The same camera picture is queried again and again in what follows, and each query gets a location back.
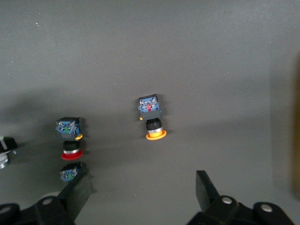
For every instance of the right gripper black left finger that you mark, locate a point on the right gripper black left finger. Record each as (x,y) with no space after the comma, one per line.
(72,201)

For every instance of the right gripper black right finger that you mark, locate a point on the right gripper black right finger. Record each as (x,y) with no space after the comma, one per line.
(208,201)

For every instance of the yellow mushroom button red-marked block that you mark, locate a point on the yellow mushroom button red-marked block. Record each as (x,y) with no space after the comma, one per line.
(150,110)

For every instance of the push button blue contact block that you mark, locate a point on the push button blue contact block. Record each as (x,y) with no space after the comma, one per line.
(69,174)

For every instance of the red mushroom push button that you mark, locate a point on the red mushroom push button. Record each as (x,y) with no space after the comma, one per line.
(68,129)

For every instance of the white and black push button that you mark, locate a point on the white and black push button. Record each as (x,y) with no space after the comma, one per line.
(9,143)

